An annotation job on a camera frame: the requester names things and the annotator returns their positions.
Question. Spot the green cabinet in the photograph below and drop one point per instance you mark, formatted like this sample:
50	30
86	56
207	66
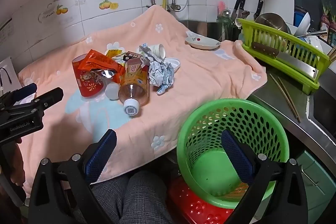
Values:
315	187

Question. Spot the orange foil snack wrapper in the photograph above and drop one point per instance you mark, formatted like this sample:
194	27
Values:
99	61

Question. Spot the red plastic stool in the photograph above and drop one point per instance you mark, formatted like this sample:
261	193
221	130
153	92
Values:
189	203

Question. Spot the white ceramic plate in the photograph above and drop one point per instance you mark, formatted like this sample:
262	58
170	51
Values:
202	43

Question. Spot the steel ladle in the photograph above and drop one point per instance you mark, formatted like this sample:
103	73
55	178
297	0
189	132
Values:
226	13

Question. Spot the person's grey plaid trousers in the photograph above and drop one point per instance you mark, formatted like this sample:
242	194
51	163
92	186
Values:
141	200

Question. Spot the wooden chopstick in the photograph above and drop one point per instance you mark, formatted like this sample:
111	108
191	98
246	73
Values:
284	98
289	98

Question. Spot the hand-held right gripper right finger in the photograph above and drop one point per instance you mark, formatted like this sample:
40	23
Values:
236	155

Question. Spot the white paper cup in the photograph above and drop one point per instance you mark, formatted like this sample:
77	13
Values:
160	52

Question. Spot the person's left hand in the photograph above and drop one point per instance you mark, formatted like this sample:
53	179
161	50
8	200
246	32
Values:
16	163

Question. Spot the white bowl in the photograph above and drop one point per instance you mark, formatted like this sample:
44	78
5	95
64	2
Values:
303	26

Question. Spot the green plastic dish rack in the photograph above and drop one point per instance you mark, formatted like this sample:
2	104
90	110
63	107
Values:
309	86

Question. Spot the white paper bag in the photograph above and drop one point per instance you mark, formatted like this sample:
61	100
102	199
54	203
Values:
6	64

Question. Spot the clear bottle with orange label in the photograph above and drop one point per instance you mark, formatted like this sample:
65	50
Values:
134	90

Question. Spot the steel sink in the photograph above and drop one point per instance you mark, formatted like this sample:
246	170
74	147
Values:
325	113

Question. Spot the green perforated plastic basket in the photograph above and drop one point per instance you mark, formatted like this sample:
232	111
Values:
207	166

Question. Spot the white light bulb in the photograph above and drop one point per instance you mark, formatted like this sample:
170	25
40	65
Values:
111	91

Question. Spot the pink brush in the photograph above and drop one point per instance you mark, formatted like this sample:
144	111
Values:
221	7

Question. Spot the small drink carton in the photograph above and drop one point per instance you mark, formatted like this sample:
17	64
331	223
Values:
131	56

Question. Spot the blue container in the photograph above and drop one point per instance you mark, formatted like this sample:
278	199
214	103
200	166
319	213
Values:
298	12

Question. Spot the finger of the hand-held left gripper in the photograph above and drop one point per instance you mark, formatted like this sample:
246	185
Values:
50	98
26	89

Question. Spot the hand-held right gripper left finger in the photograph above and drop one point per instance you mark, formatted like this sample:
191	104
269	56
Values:
102	155

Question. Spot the peach flower print towel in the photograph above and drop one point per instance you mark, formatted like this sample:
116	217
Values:
197	82

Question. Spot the white round plastic lid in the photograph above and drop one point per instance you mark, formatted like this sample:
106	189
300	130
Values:
174	64

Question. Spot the crumpled white paper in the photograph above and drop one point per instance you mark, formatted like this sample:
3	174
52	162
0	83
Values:
160	74

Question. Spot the steel pot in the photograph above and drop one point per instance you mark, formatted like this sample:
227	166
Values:
273	20

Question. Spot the red printed paper cup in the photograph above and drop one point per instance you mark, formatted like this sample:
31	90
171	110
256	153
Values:
86	82

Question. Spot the yellow snack wrapper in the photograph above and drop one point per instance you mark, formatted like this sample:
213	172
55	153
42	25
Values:
114	52

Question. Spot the potted plant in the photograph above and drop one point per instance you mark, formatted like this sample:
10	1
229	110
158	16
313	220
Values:
326	12

